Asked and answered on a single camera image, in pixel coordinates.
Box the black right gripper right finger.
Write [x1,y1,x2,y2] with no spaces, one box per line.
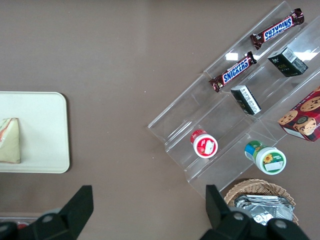
[205,184,236,230]

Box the cream plastic tray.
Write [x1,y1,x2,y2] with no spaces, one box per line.
[0,91,70,174]

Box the snickers chocolate bar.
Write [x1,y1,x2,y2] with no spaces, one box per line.
[249,8,305,50]
[208,51,258,94]

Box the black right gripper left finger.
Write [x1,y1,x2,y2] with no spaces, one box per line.
[58,184,95,240]

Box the red lidded yogurt cup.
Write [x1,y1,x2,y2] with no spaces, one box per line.
[189,129,219,159]

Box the silver foil container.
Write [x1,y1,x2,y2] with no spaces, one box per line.
[233,194,295,227]

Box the small dark green box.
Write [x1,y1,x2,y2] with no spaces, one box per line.
[230,84,262,116]
[267,47,309,78]

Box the clear acrylic stepped stand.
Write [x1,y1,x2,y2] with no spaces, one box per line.
[147,1,320,201]

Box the tan wicker basket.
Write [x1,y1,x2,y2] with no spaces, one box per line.
[223,178,300,226]

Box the red cookie box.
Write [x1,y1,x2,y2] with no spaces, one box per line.
[277,86,320,143]

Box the green lidded yogurt cup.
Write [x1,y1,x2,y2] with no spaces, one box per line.
[244,140,287,175]

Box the triangular sandwich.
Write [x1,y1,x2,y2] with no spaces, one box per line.
[0,117,22,165]

